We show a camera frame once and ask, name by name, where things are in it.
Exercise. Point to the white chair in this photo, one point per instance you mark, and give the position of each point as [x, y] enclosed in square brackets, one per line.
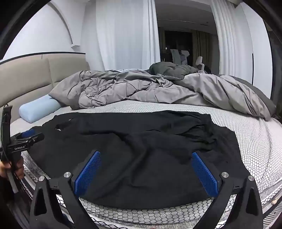
[199, 61]

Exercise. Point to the wide white curtain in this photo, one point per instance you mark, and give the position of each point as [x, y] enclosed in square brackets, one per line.
[125, 33]

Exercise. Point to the grey duvet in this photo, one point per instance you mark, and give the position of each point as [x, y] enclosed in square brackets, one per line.
[132, 90]

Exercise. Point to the dark grey blanket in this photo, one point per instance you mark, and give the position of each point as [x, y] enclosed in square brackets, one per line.
[171, 69]

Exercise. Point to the person's left hand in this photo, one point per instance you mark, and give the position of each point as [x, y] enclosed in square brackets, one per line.
[19, 169]

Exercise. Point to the narrow white curtain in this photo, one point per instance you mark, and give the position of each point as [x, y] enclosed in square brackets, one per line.
[224, 37]

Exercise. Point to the white background furniture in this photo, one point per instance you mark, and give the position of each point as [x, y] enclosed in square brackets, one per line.
[179, 56]

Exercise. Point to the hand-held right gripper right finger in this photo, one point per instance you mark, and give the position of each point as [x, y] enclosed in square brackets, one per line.
[204, 174]

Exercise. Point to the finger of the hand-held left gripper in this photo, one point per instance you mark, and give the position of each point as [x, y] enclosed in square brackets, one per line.
[35, 139]
[28, 133]

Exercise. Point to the bed with honeycomb sheet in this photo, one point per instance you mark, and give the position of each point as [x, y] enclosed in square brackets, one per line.
[253, 141]

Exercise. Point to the beige padded headboard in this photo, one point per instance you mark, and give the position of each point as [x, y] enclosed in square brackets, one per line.
[28, 79]

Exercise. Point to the light blue pillow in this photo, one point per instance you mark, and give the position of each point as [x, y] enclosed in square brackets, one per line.
[37, 109]

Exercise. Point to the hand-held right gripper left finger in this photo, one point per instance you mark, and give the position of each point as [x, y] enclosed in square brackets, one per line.
[88, 171]

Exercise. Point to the black pants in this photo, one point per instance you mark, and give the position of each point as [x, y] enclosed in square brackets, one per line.
[136, 154]

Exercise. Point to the olive curtain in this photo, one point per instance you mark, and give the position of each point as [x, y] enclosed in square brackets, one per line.
[201, 48]

